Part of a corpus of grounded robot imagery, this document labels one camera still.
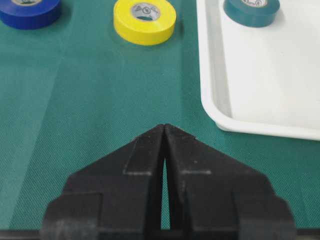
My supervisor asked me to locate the white plastic tray case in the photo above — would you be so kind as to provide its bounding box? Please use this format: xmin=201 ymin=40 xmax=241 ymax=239
xmin=196 ymin=0 xmax=320 ymax=141

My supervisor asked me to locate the green tape roll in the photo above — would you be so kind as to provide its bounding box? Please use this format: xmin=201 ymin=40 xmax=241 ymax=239
xmin=223 ymin=0 xmax=280 ymax=28

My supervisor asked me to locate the blue tape roll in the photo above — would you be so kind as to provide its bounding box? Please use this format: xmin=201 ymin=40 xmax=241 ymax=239
xmin=0 ymin=0 xmax=62 ymax=30

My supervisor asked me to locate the green table cloth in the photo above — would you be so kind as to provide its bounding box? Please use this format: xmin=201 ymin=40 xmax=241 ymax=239
xmin=0 ymin=0 xmax=320 ymax=230

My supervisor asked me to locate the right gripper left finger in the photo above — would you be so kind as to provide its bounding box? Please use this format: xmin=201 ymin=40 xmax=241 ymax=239
xmin=41 ymin=124 xmax=164 ymax=240

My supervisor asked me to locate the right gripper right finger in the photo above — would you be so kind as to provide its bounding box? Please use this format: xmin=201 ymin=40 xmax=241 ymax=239
xmin=164 ymin=124 xmax=297 ymax=240

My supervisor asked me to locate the yellow tape roll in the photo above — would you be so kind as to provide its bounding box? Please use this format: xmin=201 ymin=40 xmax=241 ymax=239
xmin=113 ymin=0 xmax=177 ymax=46

